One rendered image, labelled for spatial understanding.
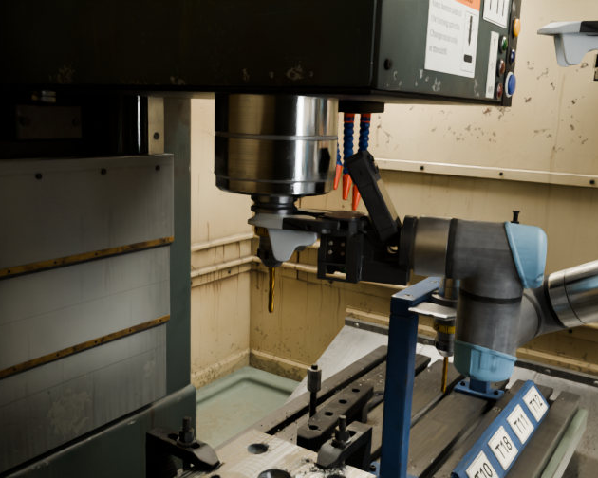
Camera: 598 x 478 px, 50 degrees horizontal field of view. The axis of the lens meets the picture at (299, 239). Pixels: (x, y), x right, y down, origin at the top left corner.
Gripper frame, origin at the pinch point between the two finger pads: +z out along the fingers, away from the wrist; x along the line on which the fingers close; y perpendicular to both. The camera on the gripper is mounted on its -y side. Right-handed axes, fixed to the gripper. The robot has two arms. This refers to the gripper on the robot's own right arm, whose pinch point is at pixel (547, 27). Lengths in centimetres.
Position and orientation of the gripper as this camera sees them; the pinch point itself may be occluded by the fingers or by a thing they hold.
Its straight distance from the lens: 102.9
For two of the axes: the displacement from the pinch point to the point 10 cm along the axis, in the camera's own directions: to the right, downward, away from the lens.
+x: 0.7, -1.9, 9.8
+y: -0.4, 9.8, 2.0
